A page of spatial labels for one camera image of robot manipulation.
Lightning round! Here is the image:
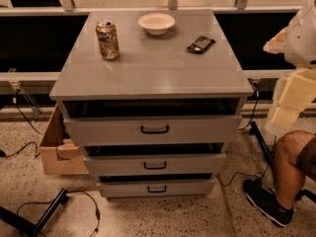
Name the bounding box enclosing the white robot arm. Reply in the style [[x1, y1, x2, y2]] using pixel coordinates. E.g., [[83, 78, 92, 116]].
[[263, 0, 316, 132]]

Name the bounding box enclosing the black floor cable right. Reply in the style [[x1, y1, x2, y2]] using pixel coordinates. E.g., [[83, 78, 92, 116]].
[[215, 163, 270, 188]]

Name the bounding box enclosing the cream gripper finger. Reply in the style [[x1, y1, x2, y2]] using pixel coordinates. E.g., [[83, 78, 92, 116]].
[[270, 68, 316, 129]]

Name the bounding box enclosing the grey top drawer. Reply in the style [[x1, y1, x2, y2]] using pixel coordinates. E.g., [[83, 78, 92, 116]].
[[64, 116, 241, 146]]

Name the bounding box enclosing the black wall cable left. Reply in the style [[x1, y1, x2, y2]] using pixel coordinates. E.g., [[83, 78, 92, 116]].
[[0, 89, 43, 159]]

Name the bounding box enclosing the gold soda can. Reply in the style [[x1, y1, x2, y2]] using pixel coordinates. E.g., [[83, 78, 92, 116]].
[[96, 20, 119, 60]]

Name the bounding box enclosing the black snack packet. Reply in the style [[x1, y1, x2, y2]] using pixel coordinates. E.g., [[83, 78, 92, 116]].
[[187, 36, 215, 54]]

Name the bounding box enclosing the black stand leg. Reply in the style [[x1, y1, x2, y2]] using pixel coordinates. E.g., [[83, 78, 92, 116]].
[[0, 188, 69, 237], [250, 121, 273, 167]]

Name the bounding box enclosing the black stand leg left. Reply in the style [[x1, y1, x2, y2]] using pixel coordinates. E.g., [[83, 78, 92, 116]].
[[0, 188, 69, 237]]

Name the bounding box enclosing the cardboard box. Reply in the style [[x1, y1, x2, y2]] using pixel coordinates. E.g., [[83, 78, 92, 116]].
[[39, 107, 88, 175]]

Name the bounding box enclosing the black sneaker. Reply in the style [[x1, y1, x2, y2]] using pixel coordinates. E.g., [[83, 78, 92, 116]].
[[243, 180, 293, 227]]

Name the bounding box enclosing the black stand leg right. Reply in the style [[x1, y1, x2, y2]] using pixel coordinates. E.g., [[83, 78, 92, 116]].
[[250, 121, 273, 167]]

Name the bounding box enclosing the person's bare leg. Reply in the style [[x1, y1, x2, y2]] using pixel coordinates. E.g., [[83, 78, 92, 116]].
[[273, 130, 315, 210]]

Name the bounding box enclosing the grey drawer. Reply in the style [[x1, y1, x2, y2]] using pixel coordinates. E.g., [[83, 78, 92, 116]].
[[97, 179, 214, 198], [64, 116, 241, 146], [84, 154, 226, 176]]

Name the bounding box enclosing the grey middle drawer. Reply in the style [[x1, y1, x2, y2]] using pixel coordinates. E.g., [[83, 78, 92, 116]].
[[84, 154, 226, 176]]

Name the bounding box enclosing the black floor cable left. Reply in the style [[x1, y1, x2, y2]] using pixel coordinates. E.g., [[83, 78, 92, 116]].
[[16, 190, 101, 237]]

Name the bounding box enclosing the black floor cable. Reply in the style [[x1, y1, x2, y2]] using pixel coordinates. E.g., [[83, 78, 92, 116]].
[[16, 190, 101, 237], [215, 163, 270, 188]]

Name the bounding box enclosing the white paper bowl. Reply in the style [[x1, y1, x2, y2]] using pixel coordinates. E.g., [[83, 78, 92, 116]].
[[138, 13, 175, 36]]

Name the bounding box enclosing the grey drawer cabinet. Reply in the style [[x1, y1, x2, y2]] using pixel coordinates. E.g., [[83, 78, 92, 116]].
[[50, 9, 253, 185]]

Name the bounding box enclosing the grey bottom drawer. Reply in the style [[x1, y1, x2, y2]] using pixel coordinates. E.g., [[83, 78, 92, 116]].
[[97, 179, 214, 198]]

